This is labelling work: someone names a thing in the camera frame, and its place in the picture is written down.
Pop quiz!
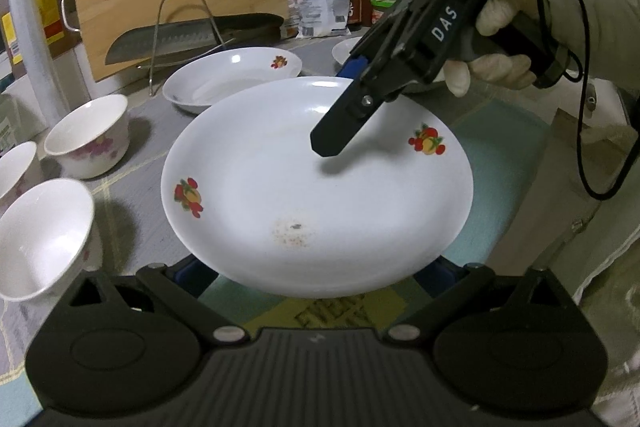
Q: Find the large white fruit-pattern plate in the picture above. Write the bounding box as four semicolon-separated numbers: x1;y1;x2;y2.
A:
160;77;474;298

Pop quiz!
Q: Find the plain white bowl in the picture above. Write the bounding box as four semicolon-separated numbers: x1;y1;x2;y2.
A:
1;178;103;303

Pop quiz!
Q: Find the right forearm beige sleeve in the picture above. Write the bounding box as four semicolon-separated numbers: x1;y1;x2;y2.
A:
546;0;640;93

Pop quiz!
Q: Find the stack of white plates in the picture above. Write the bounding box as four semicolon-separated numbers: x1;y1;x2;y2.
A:
332;37;446;94

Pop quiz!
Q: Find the kitchen cleaver knife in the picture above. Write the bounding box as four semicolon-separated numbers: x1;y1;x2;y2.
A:
105;13;284;65

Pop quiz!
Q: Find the green lid jar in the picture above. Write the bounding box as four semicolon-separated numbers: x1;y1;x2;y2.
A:
370;0;397;24

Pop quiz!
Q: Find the grey checked table mat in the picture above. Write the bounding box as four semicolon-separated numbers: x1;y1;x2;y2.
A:
1;84;554;426

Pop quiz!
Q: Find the white deep plate fruit pattern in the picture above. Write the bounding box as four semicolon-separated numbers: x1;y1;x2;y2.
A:
163;46;303;115

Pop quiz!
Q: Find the floral white bowl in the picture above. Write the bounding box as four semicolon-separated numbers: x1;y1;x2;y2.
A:
43;94;130;180
0;141;44;213

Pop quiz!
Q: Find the cooking oil jug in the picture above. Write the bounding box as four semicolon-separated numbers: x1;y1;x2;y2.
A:
1;0;79;79

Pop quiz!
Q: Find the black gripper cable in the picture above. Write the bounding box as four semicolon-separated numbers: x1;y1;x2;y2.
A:
531;0;640;202

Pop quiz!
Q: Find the metal wire rack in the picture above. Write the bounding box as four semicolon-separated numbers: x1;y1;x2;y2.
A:
130;0;236;98

